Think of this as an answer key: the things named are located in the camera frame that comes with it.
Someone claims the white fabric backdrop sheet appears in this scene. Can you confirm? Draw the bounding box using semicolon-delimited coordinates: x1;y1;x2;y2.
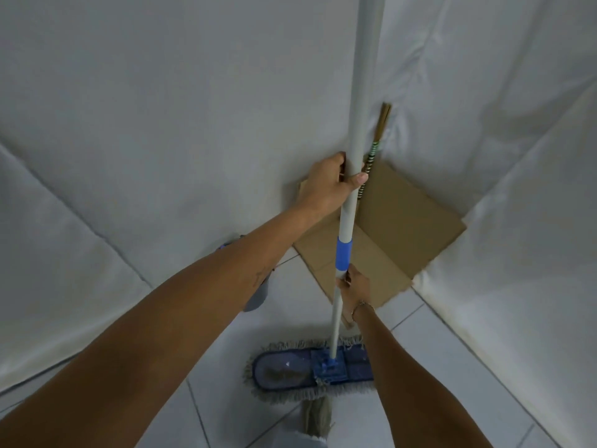
0;0;388;397
373;0;597;448

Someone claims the striped-handle straw broom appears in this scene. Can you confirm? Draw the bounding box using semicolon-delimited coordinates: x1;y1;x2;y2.
354;102;394;218

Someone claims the person's right hand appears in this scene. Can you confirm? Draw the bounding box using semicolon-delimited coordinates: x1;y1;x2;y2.
335;263;374;318

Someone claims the brown cardboard sheet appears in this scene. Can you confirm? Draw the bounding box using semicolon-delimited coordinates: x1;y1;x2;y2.
293;161;467;328

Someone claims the grey plastic bucket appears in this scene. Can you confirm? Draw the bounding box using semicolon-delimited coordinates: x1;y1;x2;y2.
215;234;276;313

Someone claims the beige fibre tuft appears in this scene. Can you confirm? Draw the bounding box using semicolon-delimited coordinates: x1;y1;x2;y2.
300;395;335;439

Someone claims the white-handled blue mop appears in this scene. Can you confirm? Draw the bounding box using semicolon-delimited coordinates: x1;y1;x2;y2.
243;0;386;406

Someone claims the person's left forearm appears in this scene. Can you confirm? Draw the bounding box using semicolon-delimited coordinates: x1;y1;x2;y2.
0;200;342;448

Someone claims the person's left hand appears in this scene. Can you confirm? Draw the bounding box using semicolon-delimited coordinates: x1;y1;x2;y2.
297;152;369;214

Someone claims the person's right forearm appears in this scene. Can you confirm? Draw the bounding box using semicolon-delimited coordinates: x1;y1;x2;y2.
351;304;495;448

